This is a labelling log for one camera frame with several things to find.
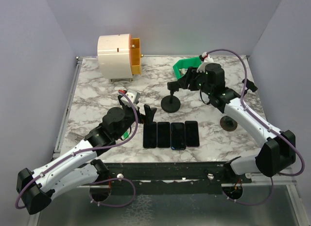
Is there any green highlighter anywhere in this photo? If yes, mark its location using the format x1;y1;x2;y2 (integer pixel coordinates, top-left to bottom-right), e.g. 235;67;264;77
121;130;129;140

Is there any black mounting rail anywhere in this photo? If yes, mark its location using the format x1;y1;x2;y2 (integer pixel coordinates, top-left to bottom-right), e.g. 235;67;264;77
80;161;253;196

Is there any round wooden base stand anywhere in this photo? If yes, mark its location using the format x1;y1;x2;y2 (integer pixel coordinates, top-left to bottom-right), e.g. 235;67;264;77
220;116;238;132

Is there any black phone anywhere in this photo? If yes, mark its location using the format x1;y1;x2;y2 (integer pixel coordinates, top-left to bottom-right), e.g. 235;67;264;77
143;122;157;149

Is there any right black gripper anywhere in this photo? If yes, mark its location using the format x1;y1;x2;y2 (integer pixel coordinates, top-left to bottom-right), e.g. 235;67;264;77
177;67;213;95

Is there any orange drawer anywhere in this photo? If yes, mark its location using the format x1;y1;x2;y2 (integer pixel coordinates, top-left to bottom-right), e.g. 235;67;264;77
130;38;141;75

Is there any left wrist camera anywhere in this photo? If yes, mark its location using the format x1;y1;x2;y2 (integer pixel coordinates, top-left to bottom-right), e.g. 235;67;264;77
118;89;140;107

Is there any green plastic bin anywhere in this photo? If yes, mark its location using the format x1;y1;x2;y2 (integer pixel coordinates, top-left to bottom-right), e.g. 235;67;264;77
173;57;202;79

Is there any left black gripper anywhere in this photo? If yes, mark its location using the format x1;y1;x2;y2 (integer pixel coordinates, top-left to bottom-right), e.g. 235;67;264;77
115;96;156;139

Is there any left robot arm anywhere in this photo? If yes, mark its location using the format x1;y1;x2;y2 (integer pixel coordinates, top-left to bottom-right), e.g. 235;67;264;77
15;91;156;215

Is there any black phone stand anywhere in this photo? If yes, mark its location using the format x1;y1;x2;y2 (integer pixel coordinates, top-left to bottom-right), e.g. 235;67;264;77
161;81;181;113
242;79;258;94

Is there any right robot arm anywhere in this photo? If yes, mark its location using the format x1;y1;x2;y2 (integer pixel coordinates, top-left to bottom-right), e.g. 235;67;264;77
177;63;296;183

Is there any white cylindrical drawer box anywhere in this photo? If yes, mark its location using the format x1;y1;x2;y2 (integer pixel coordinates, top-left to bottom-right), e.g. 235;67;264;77
97;34;133;80

